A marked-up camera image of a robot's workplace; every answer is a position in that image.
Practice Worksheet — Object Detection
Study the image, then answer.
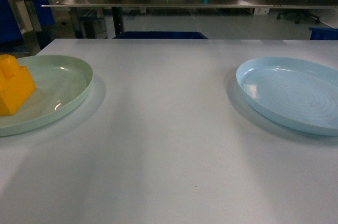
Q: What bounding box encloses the blue bin at right edge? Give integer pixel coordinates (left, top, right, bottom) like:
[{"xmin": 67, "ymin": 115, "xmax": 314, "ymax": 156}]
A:
[{"xmin": 309, "ymin": 27, "xmax": 338, "ymax": 40}]

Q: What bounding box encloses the black office chair base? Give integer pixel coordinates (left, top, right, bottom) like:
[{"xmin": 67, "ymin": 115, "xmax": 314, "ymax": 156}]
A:
[{"xmin": 277, "ymin": 9, "xmax": 321, "ymax": 24}]

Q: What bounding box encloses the light blue round plate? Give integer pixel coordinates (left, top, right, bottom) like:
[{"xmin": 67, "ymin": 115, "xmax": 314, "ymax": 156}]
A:
[{"xmin": 236, "ymin": 57, "xmax": 337, "ymax": 136}]

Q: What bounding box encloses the yellow toy building block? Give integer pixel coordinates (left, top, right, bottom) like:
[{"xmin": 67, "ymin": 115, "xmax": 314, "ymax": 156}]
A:
[{"xmin": 1, "ymin": 54, "xmax": 36, "ymax": 116}]

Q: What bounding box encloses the light green round plate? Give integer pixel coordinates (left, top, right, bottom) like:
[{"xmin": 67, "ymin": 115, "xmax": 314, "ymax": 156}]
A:
[{"xmin": 1, "ymin": 55, "xmax": 93, "ymax": 136}]

